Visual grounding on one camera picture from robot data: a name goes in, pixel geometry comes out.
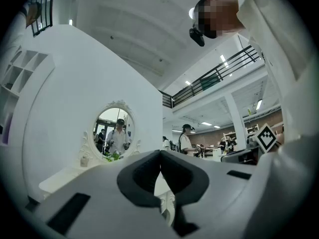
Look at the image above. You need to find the person's head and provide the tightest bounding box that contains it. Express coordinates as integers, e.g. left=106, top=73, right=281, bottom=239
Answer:
left=193, top=0, right=247, bottom=39

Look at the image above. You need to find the person's white shirt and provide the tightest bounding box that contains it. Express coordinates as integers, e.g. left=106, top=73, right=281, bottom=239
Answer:
left=236, top=0, right=319, bottom=239

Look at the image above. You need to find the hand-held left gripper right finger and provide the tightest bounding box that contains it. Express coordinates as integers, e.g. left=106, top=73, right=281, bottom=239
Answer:
left=160, top=149, right=261, bottom=239

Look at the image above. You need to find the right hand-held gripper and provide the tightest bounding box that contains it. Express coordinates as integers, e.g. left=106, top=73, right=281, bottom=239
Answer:
left=220, top=123, right=278, bottom=166

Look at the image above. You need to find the black head-worn camera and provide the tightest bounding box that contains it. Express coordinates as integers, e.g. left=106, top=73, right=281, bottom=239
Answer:
left=188, top=27, right=206, bottom=47

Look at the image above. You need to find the black metal railing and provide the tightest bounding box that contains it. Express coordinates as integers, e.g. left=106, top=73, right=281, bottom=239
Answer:
left=29, top=0, right=57, bottom=37
left=159, top=45, right=262, bottom=109

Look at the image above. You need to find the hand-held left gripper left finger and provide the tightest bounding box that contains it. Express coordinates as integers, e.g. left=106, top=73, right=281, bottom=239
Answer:
left=34, top=149, right=173, bottom=239

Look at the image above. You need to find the oval mirror with white frame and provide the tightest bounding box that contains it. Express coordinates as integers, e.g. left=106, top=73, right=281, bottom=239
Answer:
left=78, top=99, right=143, bottom=164

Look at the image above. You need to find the white cubby shelf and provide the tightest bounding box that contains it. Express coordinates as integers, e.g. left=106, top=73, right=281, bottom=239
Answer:
left=0, top=49, right=56, bottom=148

